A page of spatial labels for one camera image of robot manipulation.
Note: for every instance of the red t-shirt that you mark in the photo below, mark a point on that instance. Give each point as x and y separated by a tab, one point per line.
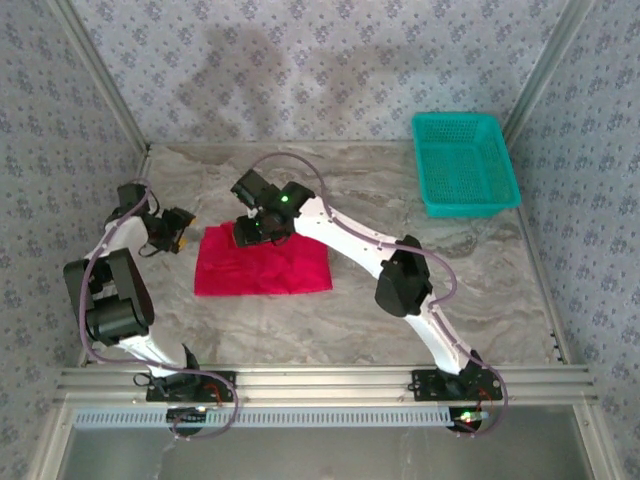
260	270

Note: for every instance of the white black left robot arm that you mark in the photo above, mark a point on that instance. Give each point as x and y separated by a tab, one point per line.
130	232

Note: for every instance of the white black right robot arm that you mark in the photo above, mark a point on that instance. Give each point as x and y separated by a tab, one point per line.
340	235

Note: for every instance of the teal plastic basket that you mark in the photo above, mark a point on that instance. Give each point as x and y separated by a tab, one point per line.
465	165

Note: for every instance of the aluminium table side rail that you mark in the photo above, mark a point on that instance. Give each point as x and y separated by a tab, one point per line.
545	290
141	165

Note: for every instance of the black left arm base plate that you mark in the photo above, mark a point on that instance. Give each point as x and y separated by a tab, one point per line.
225	380

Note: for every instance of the aluminium frame post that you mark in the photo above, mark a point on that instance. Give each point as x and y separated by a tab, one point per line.
545	65
100	80

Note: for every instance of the aluminium mounting rail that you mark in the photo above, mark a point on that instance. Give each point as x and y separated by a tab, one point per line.
320	385

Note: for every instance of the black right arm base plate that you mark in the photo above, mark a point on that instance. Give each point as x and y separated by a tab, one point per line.
425	382

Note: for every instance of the aluminium frame leg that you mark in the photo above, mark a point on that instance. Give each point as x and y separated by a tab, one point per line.
597	445
50	445

